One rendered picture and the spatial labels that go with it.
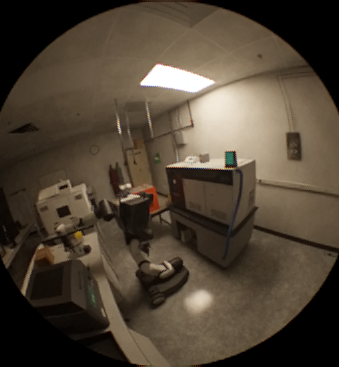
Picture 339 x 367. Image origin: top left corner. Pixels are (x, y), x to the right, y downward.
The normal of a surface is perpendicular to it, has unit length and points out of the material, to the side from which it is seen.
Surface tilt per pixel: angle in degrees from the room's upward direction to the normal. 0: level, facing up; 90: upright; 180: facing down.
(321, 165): 90
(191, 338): 0
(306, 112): 90
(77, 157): 90
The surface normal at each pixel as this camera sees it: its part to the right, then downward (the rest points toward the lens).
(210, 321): -0.17, -0.95
